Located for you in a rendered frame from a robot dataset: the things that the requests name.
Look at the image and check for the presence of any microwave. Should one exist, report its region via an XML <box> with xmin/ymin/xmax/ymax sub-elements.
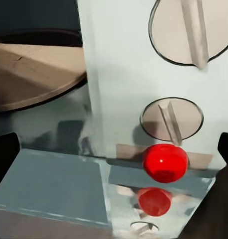
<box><xmin>0</xmin><ymin>0</ymin><xmax>228</xmax><ymax>184</ymax></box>

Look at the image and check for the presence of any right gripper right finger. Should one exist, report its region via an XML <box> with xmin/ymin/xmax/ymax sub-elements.
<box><xmin>218</xmin><ymin>132</ymin><xmax>228</xmax><ymax>164</ymax></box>

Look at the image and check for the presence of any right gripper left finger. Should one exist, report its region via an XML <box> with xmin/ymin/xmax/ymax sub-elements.
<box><xmin>0</xmin><ymin>132</ymin><xmax>20</xmax><ymax>182</ymax></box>

